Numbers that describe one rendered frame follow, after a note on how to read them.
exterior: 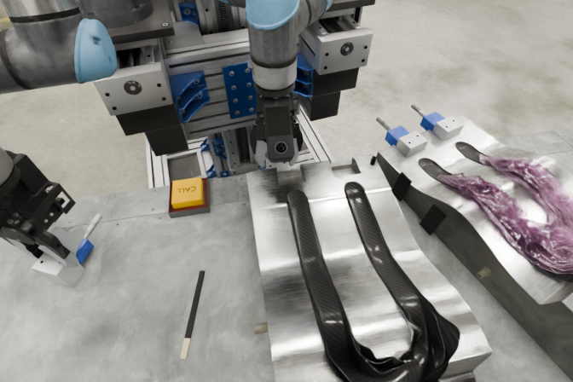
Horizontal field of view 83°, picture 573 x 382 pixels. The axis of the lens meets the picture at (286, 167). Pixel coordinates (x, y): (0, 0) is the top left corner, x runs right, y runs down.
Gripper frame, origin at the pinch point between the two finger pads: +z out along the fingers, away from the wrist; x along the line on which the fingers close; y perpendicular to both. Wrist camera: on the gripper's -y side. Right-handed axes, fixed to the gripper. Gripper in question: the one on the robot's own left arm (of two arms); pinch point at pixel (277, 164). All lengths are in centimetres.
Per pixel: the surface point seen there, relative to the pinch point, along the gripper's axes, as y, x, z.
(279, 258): -23.1, 0.7, -3.6
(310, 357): -38.1, -2.3, -8.8
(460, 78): 151, -141, 85
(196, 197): -6.7, 16.6, 1.0
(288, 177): -5.0, -2.1, -1.7
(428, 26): 232, -145, 85
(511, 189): -13.2, -42.0, -5.0
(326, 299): -30.7, -5.5, -6.0
